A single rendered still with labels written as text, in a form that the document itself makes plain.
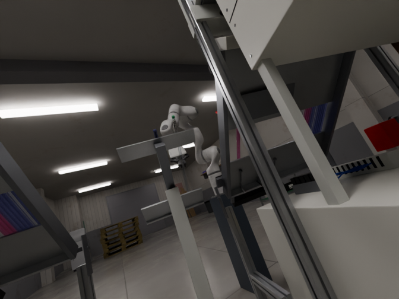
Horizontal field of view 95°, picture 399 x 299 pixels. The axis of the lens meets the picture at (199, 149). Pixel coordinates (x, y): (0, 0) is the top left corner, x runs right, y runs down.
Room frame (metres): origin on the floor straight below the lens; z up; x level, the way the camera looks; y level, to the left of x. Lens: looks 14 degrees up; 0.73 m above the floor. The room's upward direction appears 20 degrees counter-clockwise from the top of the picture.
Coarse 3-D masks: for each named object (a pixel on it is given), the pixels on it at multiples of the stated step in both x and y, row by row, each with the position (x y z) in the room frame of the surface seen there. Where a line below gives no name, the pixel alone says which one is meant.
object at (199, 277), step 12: (168, 192) 0.83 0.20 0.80; (180, 204) 0.84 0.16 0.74; (180, 216) 0.83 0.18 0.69; (180, 228) 0.83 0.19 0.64; (180, 240) 0.82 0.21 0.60; (192, 240) 0.84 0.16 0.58; (192, 252) 0.83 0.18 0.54; (192, 264) 0.83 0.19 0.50; (192, 276) 0.82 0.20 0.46; (204, 276) 0.84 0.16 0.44; (204, 288) 0.83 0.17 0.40
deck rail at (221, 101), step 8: (224, 56) 0.56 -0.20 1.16; (216, 88) 0.67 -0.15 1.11; (216, 96) 0.69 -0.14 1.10; (224, 104) 0.67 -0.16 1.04; (224, 112) 0.70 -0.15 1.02; (224, 120) 0.72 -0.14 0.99; (224, 128) 0.74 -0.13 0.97; (224, 136) 0.77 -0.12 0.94; (224, 144) 0.80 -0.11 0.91; (224, 152) 0.84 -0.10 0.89; (224, 160) 0.87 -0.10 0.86; (224, 168) 0.91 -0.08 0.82; (224, 176) 0.96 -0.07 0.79; (224, 184) 1.00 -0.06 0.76; (224, 192) 1.05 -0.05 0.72
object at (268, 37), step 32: (224, 0) 0.42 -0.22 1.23; (256, 0) 0.34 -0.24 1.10; (288, 0) 0.28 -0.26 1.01; (320, 0) 0.30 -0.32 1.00; (352, 0) 0.33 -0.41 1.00; (384, 0) 0.36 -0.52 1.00; (256, 32) 0.38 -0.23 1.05; (288, 32) 0.35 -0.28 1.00; (320, 32) 0.39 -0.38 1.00; (352, 32) 0.44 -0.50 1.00; (384, 32) 0.51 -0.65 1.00; (256, 64) 0.43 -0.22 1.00; (288, 96) 0.42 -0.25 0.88; (288, 128) 0.44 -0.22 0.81; (320, 160) 0.42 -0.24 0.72
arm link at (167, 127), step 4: (172, 112) 1.25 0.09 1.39; (176, 112) 1.26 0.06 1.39; (168, 116) 1.25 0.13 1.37; (176, 116) 1.24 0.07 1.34; (164, 120) 1.11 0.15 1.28; (168, 120) 1.10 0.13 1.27; (176, 120) 1.22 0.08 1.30; (164, 124) 1.08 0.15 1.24; (168, 124) 1.08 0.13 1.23; (172, 124) 1.11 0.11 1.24; (176, 124) 1.20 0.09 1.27; (160, 128) 1.08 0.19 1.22; (164, 128) 1.06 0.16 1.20; (168, 128) 1.06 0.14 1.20; (172, 128) 1.22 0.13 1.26; (164, 132) 1.06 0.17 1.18; (168, 132) 1.07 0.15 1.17; (172, 132) 1.09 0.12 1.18
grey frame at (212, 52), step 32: (192, 32) 0.58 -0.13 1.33; (224, 32) 0.62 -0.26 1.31; (224, 64) 0.54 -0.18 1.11; (384, 64) 0.73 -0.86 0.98; (224, 96) 0.55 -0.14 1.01; (256, 128) 0.54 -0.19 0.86; (256, 160) 0.54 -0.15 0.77; (288, 224) 0.53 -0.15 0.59; (256, 288) 1.01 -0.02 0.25; (320, 288) 0.53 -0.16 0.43
